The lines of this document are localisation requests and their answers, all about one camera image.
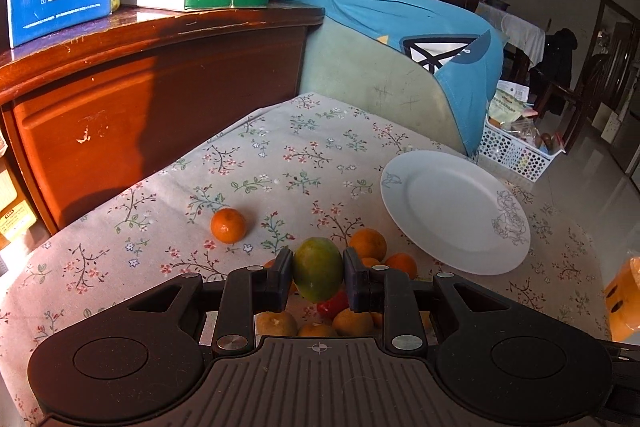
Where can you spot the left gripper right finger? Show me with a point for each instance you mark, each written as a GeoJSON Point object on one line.
{"type": "Point", "coordinates": [388, 292]}

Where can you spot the dark wooden chair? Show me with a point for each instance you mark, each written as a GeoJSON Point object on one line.
{"type": "Point", "coordinates": [584, 101]}

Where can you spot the white perforated basket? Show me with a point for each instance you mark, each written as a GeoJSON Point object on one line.
{"type": "Point", "coordinates": [518, 156]}

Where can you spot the tangerine top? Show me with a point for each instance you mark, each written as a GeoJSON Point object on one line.
{"type": "Point", "coordinates": [369, 243]}

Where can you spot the pale green sofa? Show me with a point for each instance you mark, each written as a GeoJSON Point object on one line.
{"type": "Point", "coordinates": [350, 67]}

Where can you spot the brown kiwi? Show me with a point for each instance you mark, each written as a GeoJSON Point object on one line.
{"type": "Point", "coordinates": [317, 330]}
{"type": "Point", "coordinates": [281, 324]}

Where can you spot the orange plastic bag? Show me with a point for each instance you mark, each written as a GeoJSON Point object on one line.
{"type": "Point", "coordinates": [622, 300]}

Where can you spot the large orange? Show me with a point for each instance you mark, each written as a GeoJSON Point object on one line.
{"type": "Point", "coordinates": [353, 324]}

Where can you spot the small green fruit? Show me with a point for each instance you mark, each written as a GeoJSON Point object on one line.
{"type": "Point", "coordinates": [318, 269]}

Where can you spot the red cherry tomato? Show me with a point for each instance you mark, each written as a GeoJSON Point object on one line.
{"type": "Point", "coordinates": [329, 309]}

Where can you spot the floral tablecloth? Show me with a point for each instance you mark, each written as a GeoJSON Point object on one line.
{"type": "Point", "coordinates": [309, 167]}

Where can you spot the lone small tangerine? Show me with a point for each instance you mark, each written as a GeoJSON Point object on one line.
{"type": "Point", "coordinates": [228, 225]}

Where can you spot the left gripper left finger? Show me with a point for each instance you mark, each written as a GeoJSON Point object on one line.
{"type": "Point", "coordinates": [247, 292]}

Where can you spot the red wooden cabinet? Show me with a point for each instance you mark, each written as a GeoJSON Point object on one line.
{"type": "Point", "coordinates": [94, 108]}

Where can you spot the white floral plate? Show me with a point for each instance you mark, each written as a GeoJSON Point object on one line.
{"type": "Point", "coordinates": [456, 212]}

